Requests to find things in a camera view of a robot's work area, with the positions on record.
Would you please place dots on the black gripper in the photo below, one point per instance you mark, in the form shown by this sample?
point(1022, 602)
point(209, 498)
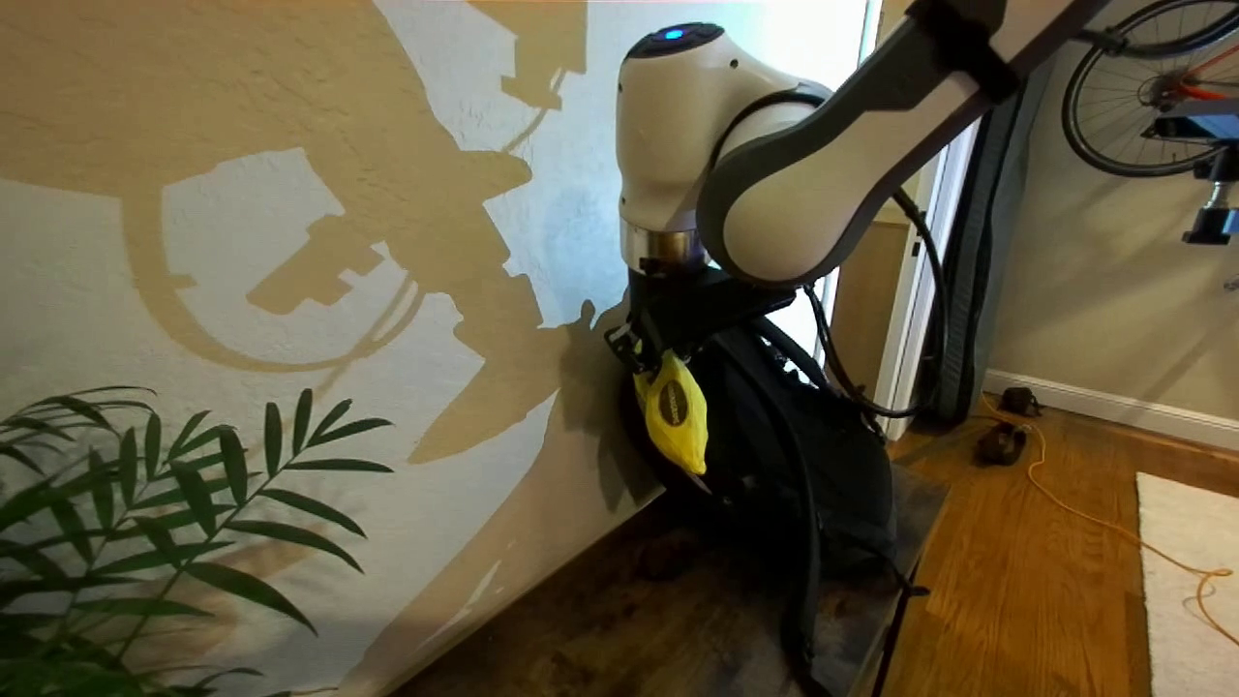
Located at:
point(689, 307)

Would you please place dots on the yellow banana toy pouch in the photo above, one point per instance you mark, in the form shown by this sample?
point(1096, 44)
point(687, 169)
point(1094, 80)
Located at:
point(674, 413)

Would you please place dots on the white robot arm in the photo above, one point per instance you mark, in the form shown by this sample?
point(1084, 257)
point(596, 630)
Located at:
point(789, 196)

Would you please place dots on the small black floor item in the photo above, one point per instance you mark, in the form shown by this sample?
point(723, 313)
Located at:
point(999, 442)
point(1018, 402)

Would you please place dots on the green palm plant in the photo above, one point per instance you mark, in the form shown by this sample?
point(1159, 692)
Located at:
point(130, 528)

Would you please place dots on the bicycle wheel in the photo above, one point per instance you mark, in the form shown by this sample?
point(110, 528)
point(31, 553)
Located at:
point(1134, 92)

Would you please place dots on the white rug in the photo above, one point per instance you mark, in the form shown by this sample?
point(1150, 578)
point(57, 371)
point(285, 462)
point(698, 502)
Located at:
point(1194, 581)

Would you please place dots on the black bicycle stand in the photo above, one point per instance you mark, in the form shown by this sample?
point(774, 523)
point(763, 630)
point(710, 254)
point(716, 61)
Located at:
point(1218, 169)

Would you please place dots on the white door frame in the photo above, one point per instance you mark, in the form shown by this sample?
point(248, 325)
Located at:
point(919, 283)

